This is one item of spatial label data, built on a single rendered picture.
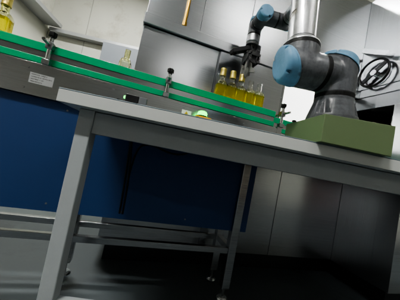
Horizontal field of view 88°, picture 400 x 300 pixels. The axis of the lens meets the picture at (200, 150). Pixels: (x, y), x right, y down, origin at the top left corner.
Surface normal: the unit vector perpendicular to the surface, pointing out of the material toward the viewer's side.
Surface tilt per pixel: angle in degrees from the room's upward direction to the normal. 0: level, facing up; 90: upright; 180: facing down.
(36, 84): 90
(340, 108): 74
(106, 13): 90
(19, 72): 90
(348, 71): 92
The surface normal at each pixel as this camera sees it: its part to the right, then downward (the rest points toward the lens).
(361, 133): 0.09, -0.04
